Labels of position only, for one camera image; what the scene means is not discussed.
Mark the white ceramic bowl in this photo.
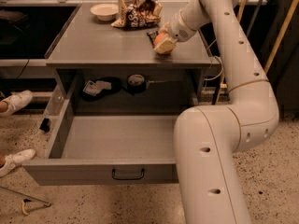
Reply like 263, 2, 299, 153
90, 4, 119, 21

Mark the dark snack bar wrapper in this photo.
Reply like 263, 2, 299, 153
147, 31, 159, 47

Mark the grey cabinet table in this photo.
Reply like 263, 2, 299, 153
47, 4, 221, 114

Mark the black tape roll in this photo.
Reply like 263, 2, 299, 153
127, 74, 147, 94

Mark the small black caster block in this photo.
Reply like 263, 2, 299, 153
39, 118, 50, 133

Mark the white sneaker lower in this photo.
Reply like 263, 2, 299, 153
0, 148, 36, 177

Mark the white sneaker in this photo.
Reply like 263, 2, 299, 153
0, 91, 33, 118
0, 148, 36, 177

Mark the white power cable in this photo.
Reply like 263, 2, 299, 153
204, 37, 225, 82

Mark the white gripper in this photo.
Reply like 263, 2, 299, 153
154, 10, 196, 54

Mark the grey open drawer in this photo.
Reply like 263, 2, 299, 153
22, 94, 200, 187

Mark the metal stand leg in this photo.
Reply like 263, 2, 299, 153
0, 185, 54, 216

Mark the black drawer handle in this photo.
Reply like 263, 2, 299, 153
111, 169, 145, 181

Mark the orange fruit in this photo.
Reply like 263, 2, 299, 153
154, 33, 173, 55

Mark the crumpled chip bag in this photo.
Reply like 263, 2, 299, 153
111, 0, 163, 28

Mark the yellow hand truck frame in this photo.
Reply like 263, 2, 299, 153
209, 0, 299, 106

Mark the white sneaker upper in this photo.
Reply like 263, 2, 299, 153
0, 91, 33, 118

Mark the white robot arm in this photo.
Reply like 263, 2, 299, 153
154, 0, 279, 224

